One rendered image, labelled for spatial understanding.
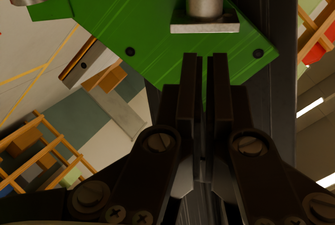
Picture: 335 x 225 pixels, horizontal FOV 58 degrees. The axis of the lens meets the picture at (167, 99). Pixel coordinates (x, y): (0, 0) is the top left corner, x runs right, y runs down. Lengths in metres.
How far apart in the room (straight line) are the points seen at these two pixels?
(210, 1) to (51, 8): 0.15
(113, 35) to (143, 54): 0.03
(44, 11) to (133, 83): 10.40
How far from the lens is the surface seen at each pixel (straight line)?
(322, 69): 9.75
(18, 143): 6.44
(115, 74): 6.94
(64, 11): 0.31
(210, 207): 0.39
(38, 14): 0.32
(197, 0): 0.25
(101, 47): 0.45
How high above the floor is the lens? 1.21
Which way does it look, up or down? 5 degrees up
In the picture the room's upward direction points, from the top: 137 degrees clockwise
